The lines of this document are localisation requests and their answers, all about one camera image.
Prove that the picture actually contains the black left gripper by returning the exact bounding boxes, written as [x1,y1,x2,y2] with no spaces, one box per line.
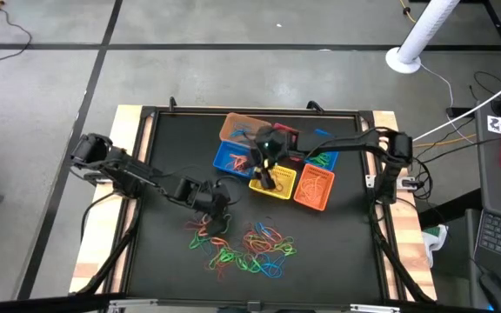
[174,176,233,236]

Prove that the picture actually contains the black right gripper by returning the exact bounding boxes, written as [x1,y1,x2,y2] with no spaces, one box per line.
[252,125,297,190]

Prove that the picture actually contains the orange rubber bands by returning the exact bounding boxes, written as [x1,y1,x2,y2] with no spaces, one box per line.
[224,153,252,174]

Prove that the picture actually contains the green rubber band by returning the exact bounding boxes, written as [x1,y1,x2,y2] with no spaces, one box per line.
[308,151,333,170]
[274,236,298,257]
[188,230,211,250]
[236,254,264,273]
[208,246,235,270]

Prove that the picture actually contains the pile of coloured rubber bands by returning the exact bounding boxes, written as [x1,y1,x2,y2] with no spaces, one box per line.
[241,221,264,247]

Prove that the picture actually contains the yellow plastic basket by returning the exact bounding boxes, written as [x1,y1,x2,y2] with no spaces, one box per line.
[248,163,298,201]

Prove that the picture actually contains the blue plastic basket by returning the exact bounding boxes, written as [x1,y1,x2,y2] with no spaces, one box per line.
[304,127,344,172]
[212,141,256,179]

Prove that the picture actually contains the red plastic basket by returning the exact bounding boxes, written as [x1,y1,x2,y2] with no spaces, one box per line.
[271,121,304,163]

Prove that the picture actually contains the peach plastic bin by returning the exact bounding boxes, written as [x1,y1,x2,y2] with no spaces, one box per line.
[218,111,273,147]

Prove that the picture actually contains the orange plastic basket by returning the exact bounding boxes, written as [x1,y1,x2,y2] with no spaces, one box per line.
[292,163,337,212]

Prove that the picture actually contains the white green object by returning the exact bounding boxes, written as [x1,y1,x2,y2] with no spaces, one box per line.
[421,223,451,270]

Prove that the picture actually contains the black power adapter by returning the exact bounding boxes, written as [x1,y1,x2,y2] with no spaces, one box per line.
[444,106,477,119]

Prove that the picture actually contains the white pole with round base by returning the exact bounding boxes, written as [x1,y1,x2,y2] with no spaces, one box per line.
[384,0,461,75]

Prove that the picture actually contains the white black marker tag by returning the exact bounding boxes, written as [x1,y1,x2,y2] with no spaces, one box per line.
[486,114,501,135]

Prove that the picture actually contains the black computer mouse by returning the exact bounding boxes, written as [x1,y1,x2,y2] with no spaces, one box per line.
[478,271,501,313]

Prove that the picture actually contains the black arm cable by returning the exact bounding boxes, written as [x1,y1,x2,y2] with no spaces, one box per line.
[213,175,244,206]

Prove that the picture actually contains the white metal bracket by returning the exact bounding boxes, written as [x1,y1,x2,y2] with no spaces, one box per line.
[349,303,403,313]
[108,297,159,312]

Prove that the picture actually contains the yellow cable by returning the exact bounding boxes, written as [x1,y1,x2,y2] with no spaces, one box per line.
[415,133,478,149]
[397,0,418,23]

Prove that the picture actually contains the black frame crossbar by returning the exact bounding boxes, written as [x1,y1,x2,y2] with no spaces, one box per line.
[0,291,501,313]

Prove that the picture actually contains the thin white cable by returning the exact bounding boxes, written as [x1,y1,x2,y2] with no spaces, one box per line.
[418,62,478,145]

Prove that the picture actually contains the thick white cable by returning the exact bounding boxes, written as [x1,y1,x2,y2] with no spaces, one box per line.
[410,69,501,144]

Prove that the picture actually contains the black coiled cable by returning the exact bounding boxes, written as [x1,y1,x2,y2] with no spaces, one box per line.
[469,70,501,103]

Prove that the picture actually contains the black floor cable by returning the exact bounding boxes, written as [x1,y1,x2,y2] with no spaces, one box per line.
[0,6,33,67]

